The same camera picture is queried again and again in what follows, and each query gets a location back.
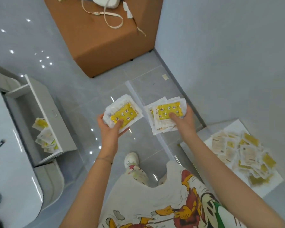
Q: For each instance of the patterned white trousers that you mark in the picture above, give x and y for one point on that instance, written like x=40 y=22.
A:
x=137 y=175

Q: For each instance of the fanned stack of yellow packets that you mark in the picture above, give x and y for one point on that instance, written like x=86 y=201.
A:
x=166 y=109

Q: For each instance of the person's left hand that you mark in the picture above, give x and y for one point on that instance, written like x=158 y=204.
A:
x=109 y=137

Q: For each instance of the person's right thumb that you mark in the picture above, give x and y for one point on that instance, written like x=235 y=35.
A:
x=175 y=115

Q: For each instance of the white cartoon print shirt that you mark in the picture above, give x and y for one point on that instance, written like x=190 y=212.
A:
x=156 y=204

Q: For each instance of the thick stack of yellow packets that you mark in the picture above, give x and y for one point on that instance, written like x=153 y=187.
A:
x=124 y=111

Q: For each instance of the brown leather ottoman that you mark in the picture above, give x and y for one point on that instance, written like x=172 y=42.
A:
x=99 y=42

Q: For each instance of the white paper strip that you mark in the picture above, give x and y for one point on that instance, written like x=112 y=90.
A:
x=128 y=9

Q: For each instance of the large heap of yellow packets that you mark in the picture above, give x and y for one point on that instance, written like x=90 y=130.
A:
x=247 y=154

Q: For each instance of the person's left thumb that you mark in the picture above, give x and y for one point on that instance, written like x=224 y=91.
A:
x=119 y=124

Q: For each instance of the small pile of yellow packets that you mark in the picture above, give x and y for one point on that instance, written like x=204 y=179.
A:
x=46 y=137

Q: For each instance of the white glossy desk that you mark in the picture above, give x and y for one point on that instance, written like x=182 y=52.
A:
x=11 y=178

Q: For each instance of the white flat board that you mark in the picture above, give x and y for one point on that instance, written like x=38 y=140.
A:
x=268 y=187

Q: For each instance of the person's left forearm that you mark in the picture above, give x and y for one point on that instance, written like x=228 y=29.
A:
x=92 y=187

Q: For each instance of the white open drawer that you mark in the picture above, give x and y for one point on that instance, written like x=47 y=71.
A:
x=38 y=104

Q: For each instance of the person's right forearm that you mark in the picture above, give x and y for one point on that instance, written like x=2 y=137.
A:
x=225 y=180

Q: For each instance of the small paper scrap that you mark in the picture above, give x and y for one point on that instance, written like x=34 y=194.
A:
x=165 y=77

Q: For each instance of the person's right hand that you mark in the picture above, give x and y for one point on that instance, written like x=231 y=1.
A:
x=185 y=127

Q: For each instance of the white shoe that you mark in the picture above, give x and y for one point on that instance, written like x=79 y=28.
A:
x=131 y=159

